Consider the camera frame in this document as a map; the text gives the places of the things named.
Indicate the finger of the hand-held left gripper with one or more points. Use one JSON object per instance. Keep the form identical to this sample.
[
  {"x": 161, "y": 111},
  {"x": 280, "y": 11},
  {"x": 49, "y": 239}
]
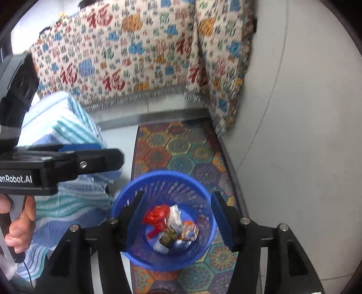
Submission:
[
  {"x": 104, "y": 162},
  {"x": 82, "y": 147}
]

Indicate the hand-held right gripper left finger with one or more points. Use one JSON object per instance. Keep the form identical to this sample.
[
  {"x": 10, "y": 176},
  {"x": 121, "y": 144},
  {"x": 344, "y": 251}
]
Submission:
[{"x": 133, "y": 223}]

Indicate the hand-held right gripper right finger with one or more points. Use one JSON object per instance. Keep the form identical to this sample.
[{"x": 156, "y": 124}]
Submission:
[{"x": 223, "y": 223}]

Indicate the red plastic bag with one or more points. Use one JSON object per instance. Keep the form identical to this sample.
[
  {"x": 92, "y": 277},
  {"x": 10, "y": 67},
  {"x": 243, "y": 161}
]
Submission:
[{"x": 155, "y": 216}]

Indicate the silver wrapper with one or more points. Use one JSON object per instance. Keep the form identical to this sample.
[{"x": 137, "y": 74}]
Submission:
[{"x": 175, "y": 216}]

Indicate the blue plastic basket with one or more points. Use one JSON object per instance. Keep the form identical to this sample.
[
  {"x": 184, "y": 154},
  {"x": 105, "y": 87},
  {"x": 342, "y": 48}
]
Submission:
[{"x": 169, "y": 183}]

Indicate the person's left hand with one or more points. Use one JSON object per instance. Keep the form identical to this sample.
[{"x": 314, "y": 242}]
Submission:
[{"x": 19, "y": 234}]

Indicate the blue striped tablecloth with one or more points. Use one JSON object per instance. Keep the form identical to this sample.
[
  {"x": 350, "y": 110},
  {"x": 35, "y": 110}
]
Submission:
[{"x": 56, "y": 203}]

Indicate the colourful hexagon floor mat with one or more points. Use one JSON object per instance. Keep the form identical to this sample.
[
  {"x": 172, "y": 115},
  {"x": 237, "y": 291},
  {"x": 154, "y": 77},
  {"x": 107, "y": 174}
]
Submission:
[{"x": 181, "y": 152}]

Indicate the printed blanket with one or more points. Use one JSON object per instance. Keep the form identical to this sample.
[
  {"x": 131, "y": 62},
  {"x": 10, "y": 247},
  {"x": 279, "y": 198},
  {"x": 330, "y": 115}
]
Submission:
[{"x": 127, "y": 56}]

